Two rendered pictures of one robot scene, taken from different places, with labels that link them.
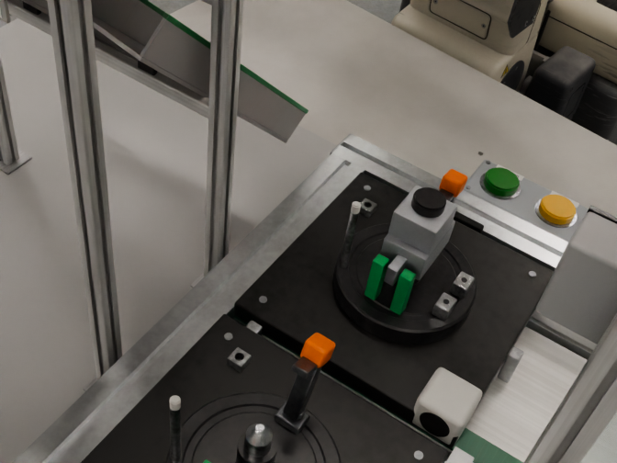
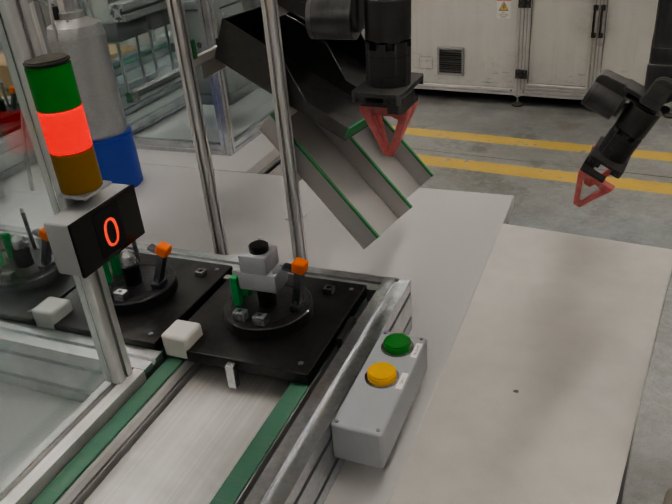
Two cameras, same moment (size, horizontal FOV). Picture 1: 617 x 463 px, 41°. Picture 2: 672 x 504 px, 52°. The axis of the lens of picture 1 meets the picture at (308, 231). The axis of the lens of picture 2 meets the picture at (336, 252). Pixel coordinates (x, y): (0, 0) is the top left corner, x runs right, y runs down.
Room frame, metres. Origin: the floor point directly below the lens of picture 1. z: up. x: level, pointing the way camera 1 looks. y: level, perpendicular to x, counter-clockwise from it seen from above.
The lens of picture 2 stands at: (0.63, -1.01, 1.57)
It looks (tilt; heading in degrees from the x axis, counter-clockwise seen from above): 29 degrees down; 88
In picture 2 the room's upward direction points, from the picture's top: 5 degrees counter-clockwise
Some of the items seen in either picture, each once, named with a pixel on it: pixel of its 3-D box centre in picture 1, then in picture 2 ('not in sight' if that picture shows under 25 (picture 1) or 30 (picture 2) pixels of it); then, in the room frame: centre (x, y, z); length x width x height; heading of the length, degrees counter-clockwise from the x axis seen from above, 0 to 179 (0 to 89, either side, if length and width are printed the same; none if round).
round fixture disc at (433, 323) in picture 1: (404, 280); (268, 308); (0.54, -0.10, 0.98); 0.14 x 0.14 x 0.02
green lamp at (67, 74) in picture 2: not in sight; (53, 85); (0.35, -0.22, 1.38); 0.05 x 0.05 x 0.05
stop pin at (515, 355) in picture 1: (510, 365); (232, 375); (0.49, -0.21, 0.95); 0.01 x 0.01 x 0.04; 64
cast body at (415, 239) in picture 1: (417, 231); (255, 263); (0.53, -0.10, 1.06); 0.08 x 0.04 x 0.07; 154
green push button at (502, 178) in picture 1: (499, 184); (397, 346); (0.73, -0.21, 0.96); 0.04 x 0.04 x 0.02
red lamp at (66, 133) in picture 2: not in sight; (65, 128); (0.35, -0.22, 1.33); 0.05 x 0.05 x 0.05
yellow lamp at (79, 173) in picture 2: not in sight; (76, 168); (0.35, -0.22, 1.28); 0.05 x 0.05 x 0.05
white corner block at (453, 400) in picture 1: (445, 406); (182, 339); (0.41, -0.15, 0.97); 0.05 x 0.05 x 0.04; 64
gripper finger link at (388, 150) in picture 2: not in sight; (392, 119); (0.75, -0.13, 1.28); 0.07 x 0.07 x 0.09; 63
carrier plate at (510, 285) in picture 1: (400, 292); (270, 318); (0.54, -0.10, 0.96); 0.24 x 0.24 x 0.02; 64
